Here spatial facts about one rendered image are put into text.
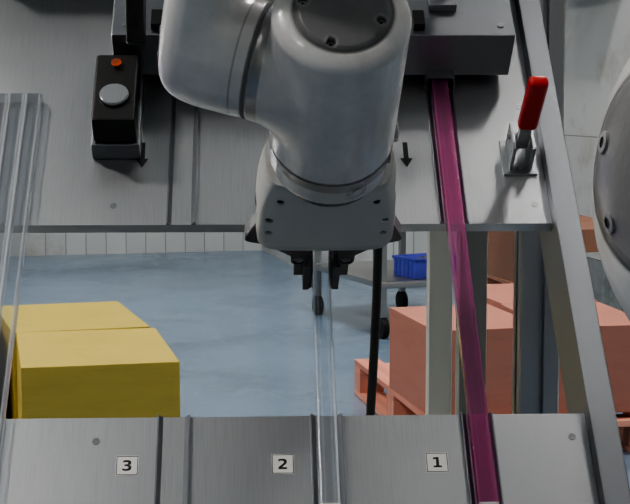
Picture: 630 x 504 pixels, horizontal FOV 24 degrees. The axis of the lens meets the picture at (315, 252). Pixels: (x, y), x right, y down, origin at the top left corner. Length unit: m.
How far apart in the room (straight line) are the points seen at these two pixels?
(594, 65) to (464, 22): 7.76
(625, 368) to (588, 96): 4.67
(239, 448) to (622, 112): 0.66
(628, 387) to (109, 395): 1.70
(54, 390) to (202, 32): 2.77
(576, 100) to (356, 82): 8.40
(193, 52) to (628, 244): 0.51
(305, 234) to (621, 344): 3.53
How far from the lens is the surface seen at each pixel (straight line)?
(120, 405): 3.65
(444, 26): 1.25
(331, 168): 0.94
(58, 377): 3.63
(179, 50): 0.90
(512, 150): 1.21
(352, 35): 0.86
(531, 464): 1.06
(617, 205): 0.43
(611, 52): 8.80
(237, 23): 0.90
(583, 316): 1.13
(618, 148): 0.43
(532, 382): 1.46
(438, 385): 1.87
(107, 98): 1.20
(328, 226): 1.04
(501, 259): 7.81
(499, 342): 4.42
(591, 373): 1.10
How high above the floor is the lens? 1.08
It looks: 6 degrees down
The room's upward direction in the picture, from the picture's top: straight up
